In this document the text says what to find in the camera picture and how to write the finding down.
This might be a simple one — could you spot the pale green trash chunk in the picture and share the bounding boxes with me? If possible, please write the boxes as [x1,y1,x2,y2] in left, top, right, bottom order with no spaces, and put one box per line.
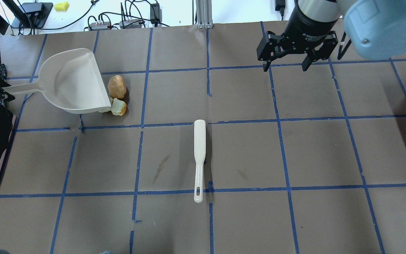
[111,98,127,116]

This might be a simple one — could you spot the aluminium frame post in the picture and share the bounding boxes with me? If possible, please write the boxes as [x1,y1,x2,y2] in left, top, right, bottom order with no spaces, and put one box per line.
[196,0,213,29]

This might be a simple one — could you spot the white plastic dustpan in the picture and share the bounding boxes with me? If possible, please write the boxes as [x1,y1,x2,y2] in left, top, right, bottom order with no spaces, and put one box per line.
[4,48,111,114]

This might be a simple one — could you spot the yellow sponge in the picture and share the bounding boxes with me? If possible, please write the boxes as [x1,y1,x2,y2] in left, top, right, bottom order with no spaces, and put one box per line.
[53,1,70,12]

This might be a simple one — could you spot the cable hub with wires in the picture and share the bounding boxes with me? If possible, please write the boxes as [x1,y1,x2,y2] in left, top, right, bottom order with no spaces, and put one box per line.
[83,0,169,31]

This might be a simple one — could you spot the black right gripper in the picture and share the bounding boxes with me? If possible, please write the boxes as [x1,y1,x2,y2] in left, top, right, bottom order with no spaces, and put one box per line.
[257,31,338,72]

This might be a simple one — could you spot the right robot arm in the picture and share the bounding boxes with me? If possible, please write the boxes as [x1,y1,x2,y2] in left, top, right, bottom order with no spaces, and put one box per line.
[256,0,406,71]

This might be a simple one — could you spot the black device box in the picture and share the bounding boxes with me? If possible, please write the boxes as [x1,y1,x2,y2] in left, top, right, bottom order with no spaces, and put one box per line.
[2,0,53,29]

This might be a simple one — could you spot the orange crumpled trash lump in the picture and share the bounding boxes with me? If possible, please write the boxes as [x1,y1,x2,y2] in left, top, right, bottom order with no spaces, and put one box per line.
[107,74,127,99]

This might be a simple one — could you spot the white brush black bristles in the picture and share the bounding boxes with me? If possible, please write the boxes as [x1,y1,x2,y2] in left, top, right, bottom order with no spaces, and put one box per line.
[193,119,206,204]

